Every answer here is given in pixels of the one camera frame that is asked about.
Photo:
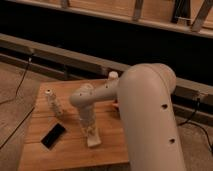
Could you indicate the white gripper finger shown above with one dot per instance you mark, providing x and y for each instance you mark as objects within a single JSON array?
[
  {"x": 96, "y": 131},
  {"x": 87, "y": 132}
]

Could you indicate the clear plastic bottle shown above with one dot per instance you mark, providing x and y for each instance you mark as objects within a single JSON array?
[{"x": 53, "y": 103}]

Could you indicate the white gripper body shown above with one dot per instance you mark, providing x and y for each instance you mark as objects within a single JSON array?
[{"x": 87, "y": 116}]

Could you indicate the black smartphone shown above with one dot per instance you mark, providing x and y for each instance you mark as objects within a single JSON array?
[{"x": 50, "y": 138}]

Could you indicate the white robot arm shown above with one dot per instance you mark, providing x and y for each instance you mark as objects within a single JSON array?
[{"x": 143, "y": 93}]

